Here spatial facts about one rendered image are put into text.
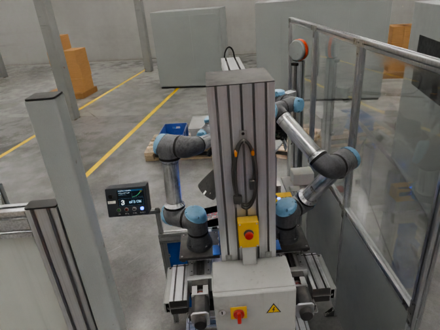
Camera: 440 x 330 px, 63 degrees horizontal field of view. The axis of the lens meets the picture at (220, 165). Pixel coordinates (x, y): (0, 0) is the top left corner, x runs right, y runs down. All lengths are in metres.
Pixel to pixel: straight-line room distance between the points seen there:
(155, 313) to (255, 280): 1.73
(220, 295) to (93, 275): 0.82
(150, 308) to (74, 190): 2.63
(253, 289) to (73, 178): 1.04
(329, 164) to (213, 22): 8.12
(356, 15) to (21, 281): 7.57
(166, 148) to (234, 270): 0.69
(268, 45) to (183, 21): 2.72
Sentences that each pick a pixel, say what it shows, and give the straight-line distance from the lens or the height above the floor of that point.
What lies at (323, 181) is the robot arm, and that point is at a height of 1.42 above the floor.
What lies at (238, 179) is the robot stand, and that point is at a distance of 1.44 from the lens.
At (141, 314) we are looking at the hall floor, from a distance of 3.22.
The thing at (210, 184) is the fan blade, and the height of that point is 1.00.
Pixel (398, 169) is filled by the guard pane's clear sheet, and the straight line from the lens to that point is 1.81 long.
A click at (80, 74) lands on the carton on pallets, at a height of 0.60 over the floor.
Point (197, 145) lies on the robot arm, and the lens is 1.81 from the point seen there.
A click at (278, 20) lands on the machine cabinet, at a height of 1.70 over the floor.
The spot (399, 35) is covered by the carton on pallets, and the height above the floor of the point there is 1.03.
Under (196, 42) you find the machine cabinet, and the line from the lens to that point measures 9.71.
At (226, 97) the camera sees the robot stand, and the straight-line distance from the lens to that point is 1.31.
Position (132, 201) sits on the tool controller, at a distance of 2.35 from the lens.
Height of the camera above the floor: 2.33
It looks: 26 degrees down
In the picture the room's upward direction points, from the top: 5 degrees counter-clockwise
